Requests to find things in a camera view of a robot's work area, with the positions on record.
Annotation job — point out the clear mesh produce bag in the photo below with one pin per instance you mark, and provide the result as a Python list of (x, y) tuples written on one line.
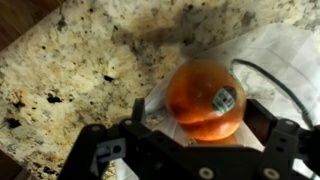
[(278, 64)]

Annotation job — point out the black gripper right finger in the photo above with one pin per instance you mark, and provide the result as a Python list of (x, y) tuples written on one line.
[(259, 120)]

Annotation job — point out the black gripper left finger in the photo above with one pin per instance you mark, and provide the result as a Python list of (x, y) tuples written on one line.
[(138, 112)]

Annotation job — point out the orange fruit with sticker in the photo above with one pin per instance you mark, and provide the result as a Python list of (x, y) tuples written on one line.
[(206, 100)]

